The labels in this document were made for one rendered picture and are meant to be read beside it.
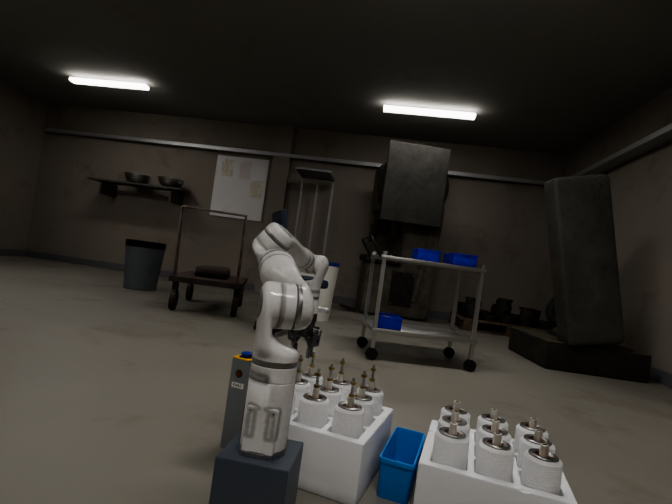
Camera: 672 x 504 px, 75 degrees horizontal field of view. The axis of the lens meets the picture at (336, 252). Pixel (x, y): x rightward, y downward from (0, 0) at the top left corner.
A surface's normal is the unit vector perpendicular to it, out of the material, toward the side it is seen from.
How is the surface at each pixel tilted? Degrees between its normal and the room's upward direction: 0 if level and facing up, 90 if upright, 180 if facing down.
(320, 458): 90
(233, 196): 90
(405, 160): 90
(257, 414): 90
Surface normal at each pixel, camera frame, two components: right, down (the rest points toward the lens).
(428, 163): 0.07, -0.01
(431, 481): -0.30, -0.07
